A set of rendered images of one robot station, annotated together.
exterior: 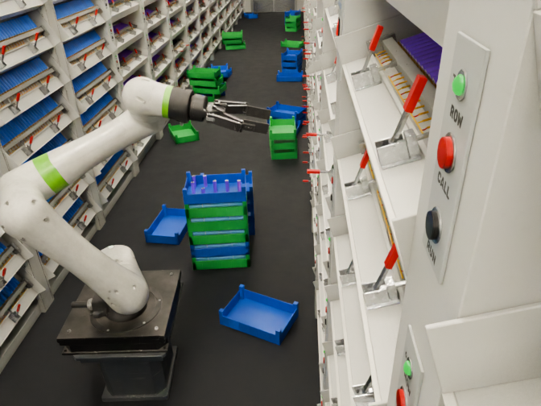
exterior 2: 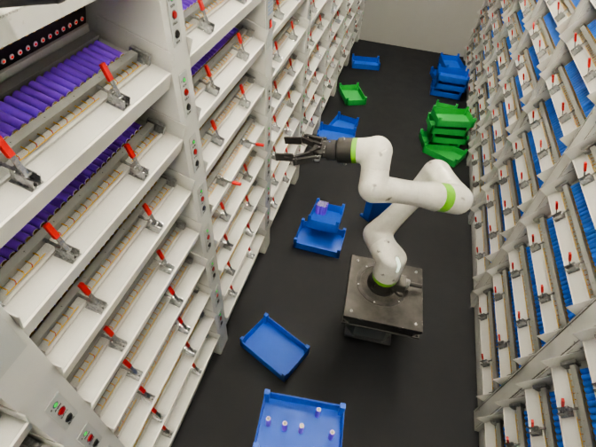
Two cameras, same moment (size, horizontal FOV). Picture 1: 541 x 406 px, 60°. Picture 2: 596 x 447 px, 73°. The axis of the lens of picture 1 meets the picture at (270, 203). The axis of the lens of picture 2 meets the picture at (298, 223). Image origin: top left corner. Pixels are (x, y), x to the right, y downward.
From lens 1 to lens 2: 2.56 m
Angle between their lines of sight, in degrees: 103
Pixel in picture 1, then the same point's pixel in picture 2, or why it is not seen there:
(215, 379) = (317, 304)
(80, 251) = not seen: hidden behind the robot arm
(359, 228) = (285, 52)
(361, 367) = (288, 79)
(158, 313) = (357, 272)
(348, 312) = (283, 90)
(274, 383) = (278, 292)
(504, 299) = not seen: outside the picture
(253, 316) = (278, 353)
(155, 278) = (364, 309)
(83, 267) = not seen: hidden behind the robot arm
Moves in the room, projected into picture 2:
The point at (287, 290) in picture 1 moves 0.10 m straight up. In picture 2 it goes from (238, 379) to (237, 371)
